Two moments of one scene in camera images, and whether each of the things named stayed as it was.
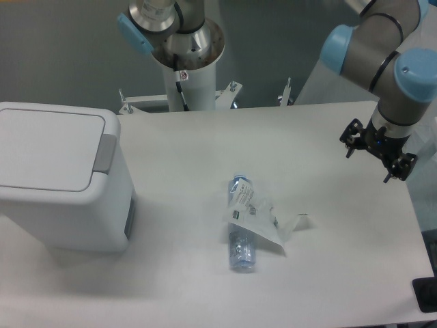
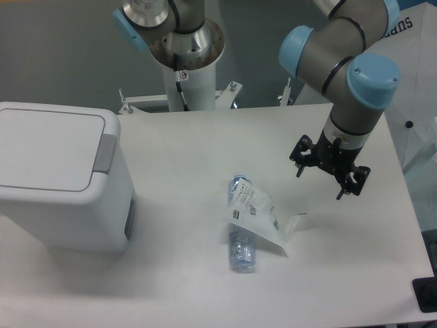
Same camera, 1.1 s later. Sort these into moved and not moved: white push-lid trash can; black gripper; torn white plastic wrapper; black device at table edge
Moved: black gripper
Not moved: black device at table edge; torn white plastic wrapper; white push-lid trash can
